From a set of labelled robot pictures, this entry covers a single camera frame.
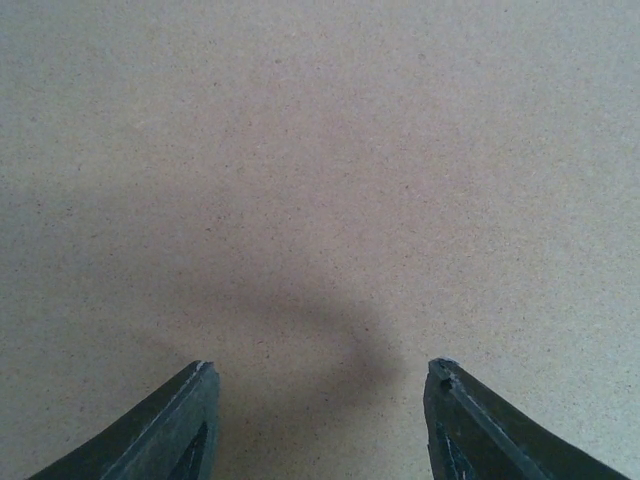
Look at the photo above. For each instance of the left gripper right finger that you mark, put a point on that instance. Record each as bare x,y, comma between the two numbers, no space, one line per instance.
474,433

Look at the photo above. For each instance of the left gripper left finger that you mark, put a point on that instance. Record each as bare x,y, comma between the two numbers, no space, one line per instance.
171,434

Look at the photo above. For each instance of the brown backing board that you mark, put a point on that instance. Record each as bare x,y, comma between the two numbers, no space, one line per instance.
319,197

